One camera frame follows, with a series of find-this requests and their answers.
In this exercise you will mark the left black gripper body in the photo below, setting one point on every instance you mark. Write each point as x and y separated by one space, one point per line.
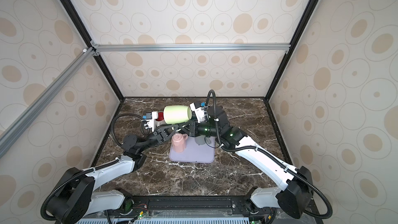
157 135

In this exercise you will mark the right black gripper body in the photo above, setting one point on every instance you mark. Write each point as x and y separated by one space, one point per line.
196 129

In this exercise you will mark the light green mug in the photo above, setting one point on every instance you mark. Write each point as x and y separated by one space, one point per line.
177 114

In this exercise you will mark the white mug red inside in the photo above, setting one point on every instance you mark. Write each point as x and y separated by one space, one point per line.
160 117

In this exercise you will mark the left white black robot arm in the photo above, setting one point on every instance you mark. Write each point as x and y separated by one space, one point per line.
75 195

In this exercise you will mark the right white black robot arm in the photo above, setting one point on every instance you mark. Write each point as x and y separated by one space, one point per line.
294 192

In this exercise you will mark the grey mug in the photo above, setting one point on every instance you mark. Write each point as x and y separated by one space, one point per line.
200 140

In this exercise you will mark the pink faceted mug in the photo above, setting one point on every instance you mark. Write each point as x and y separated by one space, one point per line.
179 142

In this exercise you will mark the lavender plastic tray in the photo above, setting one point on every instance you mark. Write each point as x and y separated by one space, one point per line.
195 153

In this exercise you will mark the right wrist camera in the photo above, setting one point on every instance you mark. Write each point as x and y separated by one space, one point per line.
199 111

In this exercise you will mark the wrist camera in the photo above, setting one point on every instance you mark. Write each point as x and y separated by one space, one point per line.
199 111
149 120

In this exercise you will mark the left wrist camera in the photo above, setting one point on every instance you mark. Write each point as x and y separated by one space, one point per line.
149 120

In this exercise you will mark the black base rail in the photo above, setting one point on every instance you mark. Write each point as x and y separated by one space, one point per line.
195 210

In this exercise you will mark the horizontal aluminium rail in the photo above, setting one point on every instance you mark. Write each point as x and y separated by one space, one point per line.
191 47

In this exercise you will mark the left diagonal aluminium rail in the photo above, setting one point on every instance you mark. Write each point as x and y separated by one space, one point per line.
18 127

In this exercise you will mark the left black frame post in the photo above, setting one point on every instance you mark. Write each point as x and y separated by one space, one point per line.
84 34

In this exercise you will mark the black frame post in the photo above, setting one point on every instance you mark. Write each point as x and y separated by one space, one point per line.
302 24
84 34

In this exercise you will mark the right black frame post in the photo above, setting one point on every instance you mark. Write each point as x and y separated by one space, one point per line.
302 24

